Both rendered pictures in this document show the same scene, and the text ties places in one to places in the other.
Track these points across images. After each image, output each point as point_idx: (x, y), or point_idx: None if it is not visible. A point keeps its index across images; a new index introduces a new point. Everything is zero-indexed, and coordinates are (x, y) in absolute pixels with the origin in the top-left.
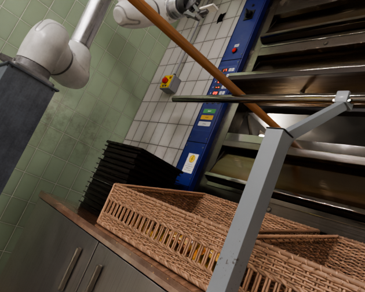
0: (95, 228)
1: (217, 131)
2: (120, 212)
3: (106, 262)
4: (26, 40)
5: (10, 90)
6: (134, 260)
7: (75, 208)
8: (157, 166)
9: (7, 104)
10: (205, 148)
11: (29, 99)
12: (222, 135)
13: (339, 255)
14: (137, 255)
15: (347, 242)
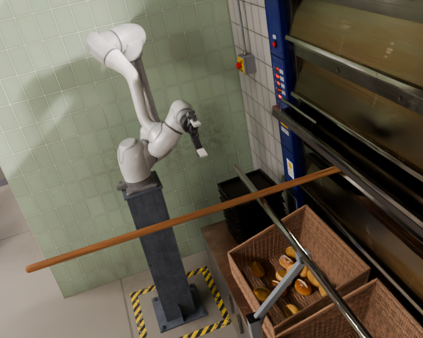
0: (229, 288)
1: (297, 139)
2: (243, 261)
3: (240, 313)
4: (121, 171)
5: (139, 210)
6: (246, 324)
7: (221, 250)
8: (258, 203)
9: (144, 216)
10: (294, 158)
11: (152, 204)
12: (302, 146)
13: (387, 284)
14: (246, 322)
15: (381, 286)
